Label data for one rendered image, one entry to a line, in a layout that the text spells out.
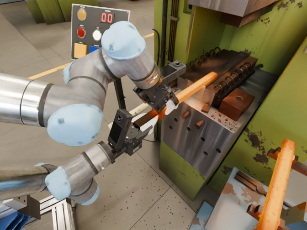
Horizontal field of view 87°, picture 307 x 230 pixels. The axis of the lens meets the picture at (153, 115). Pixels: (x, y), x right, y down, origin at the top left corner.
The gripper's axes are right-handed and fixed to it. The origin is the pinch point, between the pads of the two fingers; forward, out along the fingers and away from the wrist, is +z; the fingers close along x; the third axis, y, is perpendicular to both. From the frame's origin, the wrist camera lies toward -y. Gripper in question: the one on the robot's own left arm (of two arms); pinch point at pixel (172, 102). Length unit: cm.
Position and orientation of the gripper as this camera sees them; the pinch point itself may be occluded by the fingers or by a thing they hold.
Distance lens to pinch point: 61.2
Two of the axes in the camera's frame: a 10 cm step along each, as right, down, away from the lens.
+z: 3.6, 3.5, 8.6
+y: -6.3, 7.7, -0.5
